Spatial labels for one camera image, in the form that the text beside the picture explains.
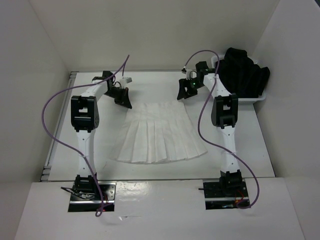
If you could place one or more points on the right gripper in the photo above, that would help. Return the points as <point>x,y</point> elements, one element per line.
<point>183,84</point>

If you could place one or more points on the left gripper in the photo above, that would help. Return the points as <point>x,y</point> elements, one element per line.
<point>124,99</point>

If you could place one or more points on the white pleated skirt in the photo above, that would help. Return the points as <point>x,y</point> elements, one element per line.
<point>157,133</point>

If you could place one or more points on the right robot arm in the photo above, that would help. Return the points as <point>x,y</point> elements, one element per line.
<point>224,116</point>

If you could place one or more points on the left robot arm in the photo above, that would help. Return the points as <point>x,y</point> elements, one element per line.
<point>85,119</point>

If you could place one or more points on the black skirt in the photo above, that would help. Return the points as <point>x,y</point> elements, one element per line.
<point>240,75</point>

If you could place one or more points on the white plastic basket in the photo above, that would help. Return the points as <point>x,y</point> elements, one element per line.
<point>242,101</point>

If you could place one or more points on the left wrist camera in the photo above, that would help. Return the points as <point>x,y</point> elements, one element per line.
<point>125,81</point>

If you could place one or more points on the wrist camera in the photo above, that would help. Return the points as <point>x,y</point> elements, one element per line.
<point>125,81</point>
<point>187,72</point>

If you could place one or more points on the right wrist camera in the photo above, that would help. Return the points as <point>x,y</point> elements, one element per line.
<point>187,72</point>

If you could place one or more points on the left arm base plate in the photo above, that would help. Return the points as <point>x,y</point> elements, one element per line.
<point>90,203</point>

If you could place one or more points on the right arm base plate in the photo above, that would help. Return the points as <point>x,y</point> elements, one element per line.
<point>217,199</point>

